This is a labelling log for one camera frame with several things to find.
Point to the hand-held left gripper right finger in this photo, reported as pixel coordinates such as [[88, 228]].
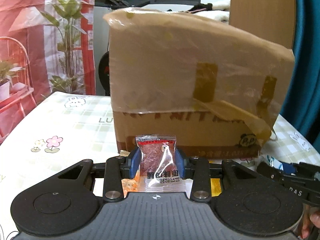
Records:
[[180, 163]]

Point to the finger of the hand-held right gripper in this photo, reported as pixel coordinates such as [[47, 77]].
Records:
[[280, 177]]

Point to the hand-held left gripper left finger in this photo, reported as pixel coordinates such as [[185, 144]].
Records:
[[133, 162]]

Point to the blue and white snack packet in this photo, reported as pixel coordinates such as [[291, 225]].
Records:
[[273, 163]]

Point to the clear dried meat packet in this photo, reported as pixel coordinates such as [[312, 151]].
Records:
[[155, 155]]

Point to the taped cardboard box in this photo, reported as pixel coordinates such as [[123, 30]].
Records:
[[175, 67]]

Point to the person's right hand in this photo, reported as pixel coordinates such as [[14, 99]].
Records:
[[314, 220]]

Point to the orange snack packet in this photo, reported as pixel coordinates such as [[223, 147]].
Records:
[[129, 185]]

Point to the red snack packet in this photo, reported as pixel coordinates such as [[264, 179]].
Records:
[[248, 160]]

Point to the teal curtain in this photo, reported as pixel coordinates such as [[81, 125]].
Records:
[[310, 55]]

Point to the white jacket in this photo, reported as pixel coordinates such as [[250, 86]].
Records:
[[220, 15]]

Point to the wooden board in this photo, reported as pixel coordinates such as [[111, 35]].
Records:
[[262, 5]]

